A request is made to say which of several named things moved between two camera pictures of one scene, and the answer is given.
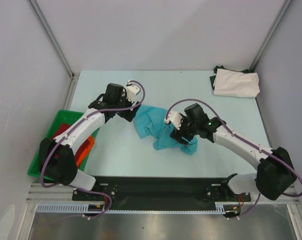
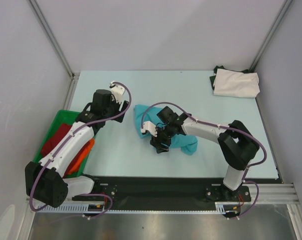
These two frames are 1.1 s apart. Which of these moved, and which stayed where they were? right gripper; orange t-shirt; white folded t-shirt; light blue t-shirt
Moved: right gripper
Stayed: orange t-shirt; light blue t-shirt; white folded t-shirt
